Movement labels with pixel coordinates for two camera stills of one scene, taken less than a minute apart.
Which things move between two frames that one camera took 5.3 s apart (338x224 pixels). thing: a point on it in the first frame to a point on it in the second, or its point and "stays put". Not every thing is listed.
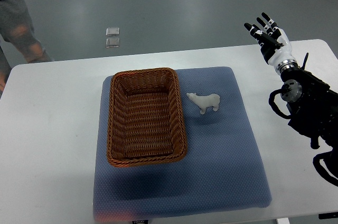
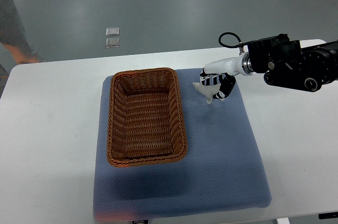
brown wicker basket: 146,120 stays put
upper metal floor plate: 112,31 stays put
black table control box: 328,215 stays put
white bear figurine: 203,102 to 208,91
